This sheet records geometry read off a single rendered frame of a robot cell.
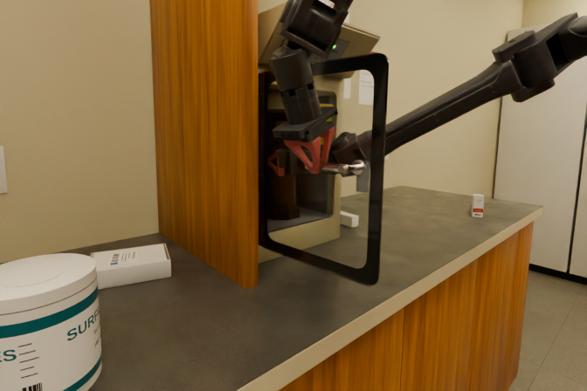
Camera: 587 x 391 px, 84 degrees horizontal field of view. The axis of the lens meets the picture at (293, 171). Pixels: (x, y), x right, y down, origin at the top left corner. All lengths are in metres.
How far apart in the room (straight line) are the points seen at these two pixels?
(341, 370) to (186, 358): 0.30
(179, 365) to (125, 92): 0.78
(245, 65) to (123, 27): 0.55
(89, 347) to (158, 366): 0.09
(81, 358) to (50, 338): 0.05
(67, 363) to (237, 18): 0.58
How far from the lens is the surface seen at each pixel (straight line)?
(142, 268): 0.79
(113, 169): 1.09
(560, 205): 3.63
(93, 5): 1.12
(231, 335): 0.59
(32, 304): 0.46
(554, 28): 0.79
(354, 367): 0.75
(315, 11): 0.51
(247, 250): 0.68
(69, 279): 0.47
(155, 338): 0.61
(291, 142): 0.54
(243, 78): 0.65
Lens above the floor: 1.26
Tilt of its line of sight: 7 degrees down
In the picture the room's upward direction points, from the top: 1 degrees clockwise
